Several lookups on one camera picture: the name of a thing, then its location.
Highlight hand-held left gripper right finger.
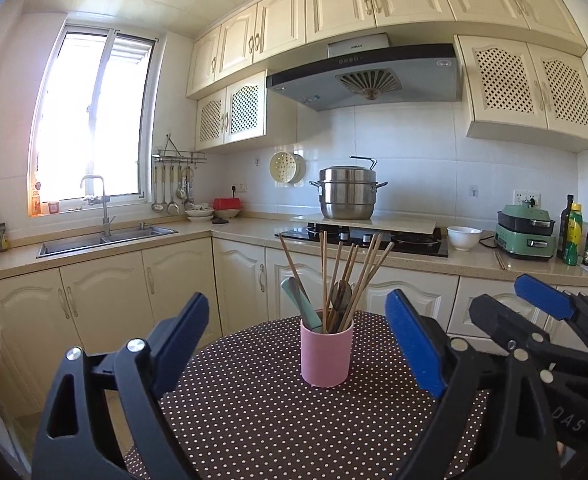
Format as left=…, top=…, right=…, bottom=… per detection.
left=384, top=288, right=560, bottom=480

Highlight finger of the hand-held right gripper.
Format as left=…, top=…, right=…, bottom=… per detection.
left=514, top=273, right=588, bottom=361
left=468, top=293, right=583, bottom=374

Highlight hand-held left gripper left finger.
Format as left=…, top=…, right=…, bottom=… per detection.
left=31, top=291, right=210, bottom=480

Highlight metal spoon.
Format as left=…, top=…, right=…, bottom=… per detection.
left=330, top=280, right=353, bottom=333

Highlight pink cup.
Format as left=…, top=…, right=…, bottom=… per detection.
left=300, top=316, right=355, bottom=388

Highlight bunch of wooden chopsticks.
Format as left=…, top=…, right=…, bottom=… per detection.
left=279, top=231, right=396, bottom=335

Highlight teal knife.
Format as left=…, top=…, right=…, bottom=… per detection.
left=280, top=276, right=323, bottom=332

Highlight row of hanging steel utensils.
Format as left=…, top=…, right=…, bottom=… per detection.
left=151, top=162, right=197, bottom=215

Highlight green electric cooker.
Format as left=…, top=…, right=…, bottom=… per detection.
left=494, top=200, right=558, bottom=262

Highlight cream lower cabinets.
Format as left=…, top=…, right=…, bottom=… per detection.
left=0, top=237, right=588, bottom=411

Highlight cream cabinets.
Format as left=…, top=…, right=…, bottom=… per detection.
left=185, top=0, right=588, bottom=101
left=0, top=237, right=588, bottom=411

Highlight green yellow bottle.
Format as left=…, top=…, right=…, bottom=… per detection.
left=562, top=203, right=584, bottom=267

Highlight black gas cooktop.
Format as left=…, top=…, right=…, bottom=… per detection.
left=274, top=225, right=449, bottom=259

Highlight dark olive oil bottle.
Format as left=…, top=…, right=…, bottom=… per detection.
left=556, top=194, right=575, bottom=260

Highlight beige kitchen countertop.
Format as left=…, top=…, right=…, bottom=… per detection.
left=0, top=215, right=588, bottom=288

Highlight stack of white plates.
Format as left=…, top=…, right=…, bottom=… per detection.
left=185, top=203, right=215, bottom=222

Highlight brown polka dot tablecloth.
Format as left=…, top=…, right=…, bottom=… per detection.
left=124, top=310, right=490, bottom=480

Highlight steel double sink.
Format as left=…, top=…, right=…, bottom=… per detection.
left=36, top=225, right=179, bottom=259

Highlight steel faucet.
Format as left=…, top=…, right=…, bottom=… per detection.
left=80, top=175, right=116, bottom=237

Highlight stainless steel steamer pot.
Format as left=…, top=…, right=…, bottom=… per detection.
left=309, top=156, right=389, bottom=221

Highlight wide cream lattice door cabinet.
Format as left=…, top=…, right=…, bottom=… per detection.
left=454, top=34, right=588, bottom=153

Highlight cream perforated steamer plate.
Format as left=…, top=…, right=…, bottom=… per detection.
left=269, top=151, right=297, bottom=184

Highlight sliding window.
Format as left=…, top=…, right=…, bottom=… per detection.
left=28, top=24, right=161, bottom=218

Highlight narrow cream lattice door cabinet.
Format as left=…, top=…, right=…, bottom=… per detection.
left=194, top=70, right=299, bottom=152

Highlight grey range hood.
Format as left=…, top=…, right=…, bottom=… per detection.
left=266, top=33, right=464, bottom=112

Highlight cream upper cabinets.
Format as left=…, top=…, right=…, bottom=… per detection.
left=185, top=0, right=588, bottom=101

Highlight metal wall utensil rack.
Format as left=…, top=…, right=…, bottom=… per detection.
left=152, top=134, right=207, bottom=165

